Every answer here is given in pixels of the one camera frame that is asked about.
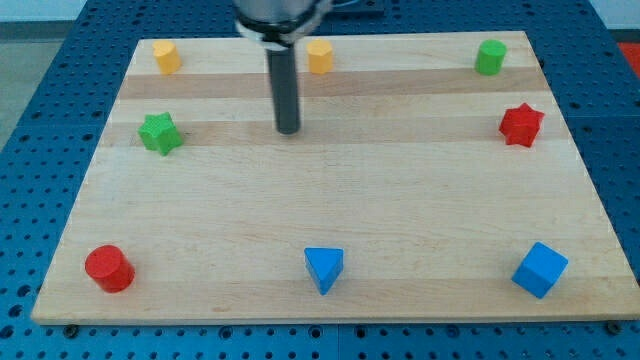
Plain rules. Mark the blue triangular prism block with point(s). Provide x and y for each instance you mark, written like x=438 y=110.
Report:
x=324 y=266

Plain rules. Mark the wooden board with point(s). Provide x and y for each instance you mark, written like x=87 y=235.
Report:
x=399 y=162

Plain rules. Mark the blue cube block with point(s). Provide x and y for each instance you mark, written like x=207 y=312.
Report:
x=540 y=270

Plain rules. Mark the green star block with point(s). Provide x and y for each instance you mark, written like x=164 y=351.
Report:
x=159 y=133

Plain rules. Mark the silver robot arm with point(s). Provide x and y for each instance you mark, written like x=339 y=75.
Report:
x=278 y=24

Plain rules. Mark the yellow hexagon block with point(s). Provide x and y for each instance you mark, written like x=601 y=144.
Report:
x=319 y=56

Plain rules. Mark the green cylinder block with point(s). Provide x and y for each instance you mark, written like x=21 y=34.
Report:
x=490 y=57

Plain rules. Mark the yellow heart block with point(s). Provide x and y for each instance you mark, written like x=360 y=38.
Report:
x=167 y=56

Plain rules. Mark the red star block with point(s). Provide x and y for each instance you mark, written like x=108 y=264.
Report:
x=521 y=125

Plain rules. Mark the red cylinder block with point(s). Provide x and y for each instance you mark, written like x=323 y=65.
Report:
x=109 y=268

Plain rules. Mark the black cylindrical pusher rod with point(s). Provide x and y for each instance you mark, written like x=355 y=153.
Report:
x=284 y=89

